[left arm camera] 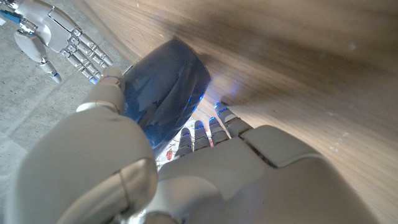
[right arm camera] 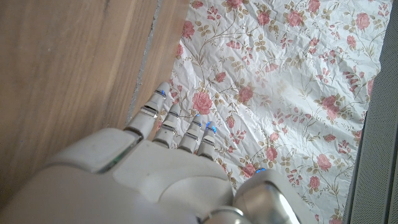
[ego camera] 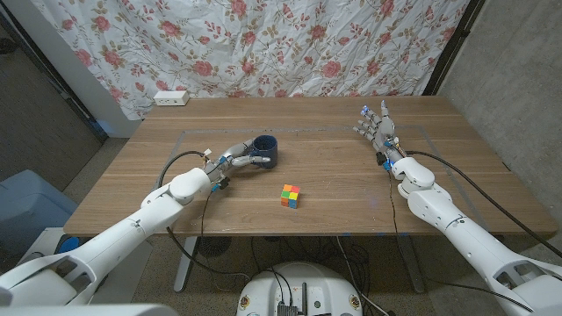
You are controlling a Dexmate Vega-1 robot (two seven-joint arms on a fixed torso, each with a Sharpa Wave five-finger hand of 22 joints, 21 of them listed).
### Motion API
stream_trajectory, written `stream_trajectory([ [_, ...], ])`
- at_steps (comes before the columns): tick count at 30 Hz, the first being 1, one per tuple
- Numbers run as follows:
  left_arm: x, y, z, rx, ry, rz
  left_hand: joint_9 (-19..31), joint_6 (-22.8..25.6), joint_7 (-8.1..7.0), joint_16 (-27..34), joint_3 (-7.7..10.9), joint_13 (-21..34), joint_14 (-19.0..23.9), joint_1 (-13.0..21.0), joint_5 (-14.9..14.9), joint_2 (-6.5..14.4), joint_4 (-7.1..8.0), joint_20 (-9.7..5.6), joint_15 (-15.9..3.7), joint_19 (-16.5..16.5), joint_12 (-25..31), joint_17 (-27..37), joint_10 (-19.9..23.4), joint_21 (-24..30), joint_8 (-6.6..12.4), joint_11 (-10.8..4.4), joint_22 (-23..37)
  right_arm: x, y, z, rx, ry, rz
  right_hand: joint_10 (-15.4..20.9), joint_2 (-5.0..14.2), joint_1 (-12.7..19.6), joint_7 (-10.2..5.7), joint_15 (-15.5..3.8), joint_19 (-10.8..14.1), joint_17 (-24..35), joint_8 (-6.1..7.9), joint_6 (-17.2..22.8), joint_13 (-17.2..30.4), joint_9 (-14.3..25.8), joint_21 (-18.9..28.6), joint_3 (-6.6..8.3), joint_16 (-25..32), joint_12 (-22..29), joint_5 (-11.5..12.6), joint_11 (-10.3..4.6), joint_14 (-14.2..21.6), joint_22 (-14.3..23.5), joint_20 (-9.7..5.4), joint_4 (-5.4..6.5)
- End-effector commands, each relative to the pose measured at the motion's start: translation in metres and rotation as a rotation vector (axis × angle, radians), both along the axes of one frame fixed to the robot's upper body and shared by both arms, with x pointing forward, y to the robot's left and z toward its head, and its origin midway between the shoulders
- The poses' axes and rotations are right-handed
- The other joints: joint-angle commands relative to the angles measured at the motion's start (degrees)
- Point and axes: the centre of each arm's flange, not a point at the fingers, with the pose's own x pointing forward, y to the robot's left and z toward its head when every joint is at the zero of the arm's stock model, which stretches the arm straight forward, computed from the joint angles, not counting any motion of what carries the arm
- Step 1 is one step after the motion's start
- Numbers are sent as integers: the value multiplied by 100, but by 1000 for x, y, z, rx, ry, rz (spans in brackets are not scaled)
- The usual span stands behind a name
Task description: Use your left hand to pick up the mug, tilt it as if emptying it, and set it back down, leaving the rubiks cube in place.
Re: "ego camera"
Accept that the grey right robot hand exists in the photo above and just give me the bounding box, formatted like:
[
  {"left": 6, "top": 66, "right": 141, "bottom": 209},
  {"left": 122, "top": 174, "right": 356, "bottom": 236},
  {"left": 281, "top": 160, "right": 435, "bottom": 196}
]
[{"left": 352, "top": 99, "right": 407, "bottom": 166}]

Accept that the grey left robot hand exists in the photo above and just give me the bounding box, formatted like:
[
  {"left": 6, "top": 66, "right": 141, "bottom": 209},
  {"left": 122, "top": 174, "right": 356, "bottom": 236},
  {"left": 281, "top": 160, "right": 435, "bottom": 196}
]
[{"left": 204, "top": 139, "right": 272, "bottom": 183}]

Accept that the dark blue mug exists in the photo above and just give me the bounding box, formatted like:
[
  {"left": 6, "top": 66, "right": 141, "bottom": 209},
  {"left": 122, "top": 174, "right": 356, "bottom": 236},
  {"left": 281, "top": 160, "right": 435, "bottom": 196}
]
[{"left": 251, "top": 134, "right": 279, "bottom": 170}]

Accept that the multicoloured rubiks cube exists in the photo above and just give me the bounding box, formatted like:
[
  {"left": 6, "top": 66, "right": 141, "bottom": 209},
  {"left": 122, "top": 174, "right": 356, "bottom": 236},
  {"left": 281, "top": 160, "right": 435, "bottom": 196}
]
[{"left": 280, "top": 183, "right": 302, "bottom": 210}]

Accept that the white power strip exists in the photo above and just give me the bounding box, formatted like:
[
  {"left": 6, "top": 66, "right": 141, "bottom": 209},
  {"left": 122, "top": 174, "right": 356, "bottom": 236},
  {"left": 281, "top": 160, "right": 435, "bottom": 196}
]
[{"left": 153, "top": 90, "right": 191, "bottom": 107}]

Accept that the black round floor fan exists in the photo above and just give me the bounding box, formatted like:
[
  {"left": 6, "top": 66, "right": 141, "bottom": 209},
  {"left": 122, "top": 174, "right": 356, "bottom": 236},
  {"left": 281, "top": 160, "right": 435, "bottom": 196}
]
[{"left": 196, "top": 235, "right": 233, "bottom": 258}]

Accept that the black backdrop stand pole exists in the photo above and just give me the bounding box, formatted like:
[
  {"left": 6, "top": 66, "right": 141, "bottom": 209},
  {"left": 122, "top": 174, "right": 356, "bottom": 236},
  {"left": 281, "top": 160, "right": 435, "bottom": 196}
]
[{"left": 421, "top": 0, "right": 486, "bottom": 97}]

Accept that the white table leg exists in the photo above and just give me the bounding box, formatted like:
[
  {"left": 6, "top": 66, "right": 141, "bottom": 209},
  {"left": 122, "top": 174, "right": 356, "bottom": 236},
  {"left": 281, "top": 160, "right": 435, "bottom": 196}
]
[{"left": 173, "top": 235, "right": 198, "bottom": 294}]

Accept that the floral backdrop cloth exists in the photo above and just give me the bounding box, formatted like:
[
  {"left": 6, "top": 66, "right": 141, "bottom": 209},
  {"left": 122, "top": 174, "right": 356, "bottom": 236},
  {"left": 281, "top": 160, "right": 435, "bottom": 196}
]
[{"left": 30, "top": 0, "right": 471, "bottom": 122}]

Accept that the grey table leg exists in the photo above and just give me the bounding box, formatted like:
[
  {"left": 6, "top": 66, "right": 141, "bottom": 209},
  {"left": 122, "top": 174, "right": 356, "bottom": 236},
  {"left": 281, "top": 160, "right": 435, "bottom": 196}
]
[{"left": 397, "top": 234, "right": 427, "bottom": 294}]

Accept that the white robot torso base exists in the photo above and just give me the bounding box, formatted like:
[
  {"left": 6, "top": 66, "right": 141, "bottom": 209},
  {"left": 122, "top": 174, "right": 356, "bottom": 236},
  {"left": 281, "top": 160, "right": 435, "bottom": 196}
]
[{"left": 236, "top": 262, "right": 364, "bottom": 316}]

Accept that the blue plastic bin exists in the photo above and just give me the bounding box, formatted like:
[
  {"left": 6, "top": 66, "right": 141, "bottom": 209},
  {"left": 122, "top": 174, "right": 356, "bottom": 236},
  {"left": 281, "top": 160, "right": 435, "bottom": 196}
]
[{"left": 0, "top": 169, "right": 79, "bottom": 258}]

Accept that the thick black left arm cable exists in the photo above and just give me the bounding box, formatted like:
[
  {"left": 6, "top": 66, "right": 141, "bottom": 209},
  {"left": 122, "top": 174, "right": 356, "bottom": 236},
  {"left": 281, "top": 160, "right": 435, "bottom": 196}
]
[{"left": 156, "top": 150, "right": 251, "bottom": 282}]

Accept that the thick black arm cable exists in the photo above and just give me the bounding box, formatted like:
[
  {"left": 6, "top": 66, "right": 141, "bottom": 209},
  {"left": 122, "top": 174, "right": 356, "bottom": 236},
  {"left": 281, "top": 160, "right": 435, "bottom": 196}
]
[
  {"left": 406, "top": 150, "right": 562, "bottom": 260},
  {"left": 156, "top": 150, "right": 251, "bottom": 282}
]

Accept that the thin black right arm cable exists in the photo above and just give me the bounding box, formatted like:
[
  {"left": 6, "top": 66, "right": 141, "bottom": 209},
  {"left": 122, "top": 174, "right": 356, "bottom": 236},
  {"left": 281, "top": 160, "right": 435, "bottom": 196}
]
[{"left": 385, "top": 169, "right": 535, "bottom": 313}]

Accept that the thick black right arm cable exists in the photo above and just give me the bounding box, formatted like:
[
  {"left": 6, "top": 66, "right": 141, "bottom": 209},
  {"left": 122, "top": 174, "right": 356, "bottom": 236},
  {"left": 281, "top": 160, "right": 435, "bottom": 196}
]
[{"left": 406, "top": 150, "right": 562, "bottom": 260}]

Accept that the white floor cable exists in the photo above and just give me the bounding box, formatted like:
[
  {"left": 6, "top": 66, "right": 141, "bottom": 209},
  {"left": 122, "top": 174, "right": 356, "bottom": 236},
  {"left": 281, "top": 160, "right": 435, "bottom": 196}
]
[{"left": 335, "top": 236, "right": 390, "bottom": 316}]

